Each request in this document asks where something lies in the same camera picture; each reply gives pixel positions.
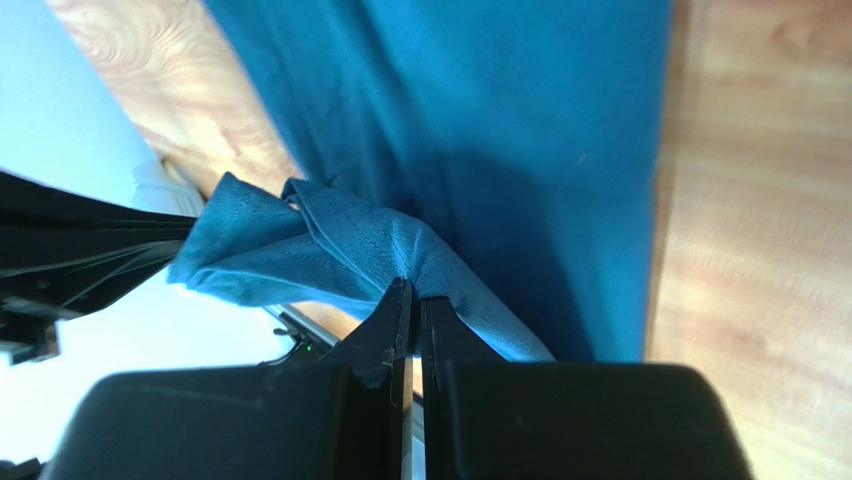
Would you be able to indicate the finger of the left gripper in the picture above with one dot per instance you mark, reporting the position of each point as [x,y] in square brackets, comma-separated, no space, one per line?
[64,255]

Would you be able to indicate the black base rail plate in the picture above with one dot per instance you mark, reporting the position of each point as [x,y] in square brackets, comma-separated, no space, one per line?
[316,328]

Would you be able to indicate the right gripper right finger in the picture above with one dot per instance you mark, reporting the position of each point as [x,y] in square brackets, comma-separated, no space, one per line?
[488,418]

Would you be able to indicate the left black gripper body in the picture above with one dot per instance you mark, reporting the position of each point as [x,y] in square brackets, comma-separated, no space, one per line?
[27,338]

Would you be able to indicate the teal blue t shirt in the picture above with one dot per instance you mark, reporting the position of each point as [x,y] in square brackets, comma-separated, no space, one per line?
[500,154]

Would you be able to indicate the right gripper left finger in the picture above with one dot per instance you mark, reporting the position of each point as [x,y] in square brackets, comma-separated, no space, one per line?
[343,416]

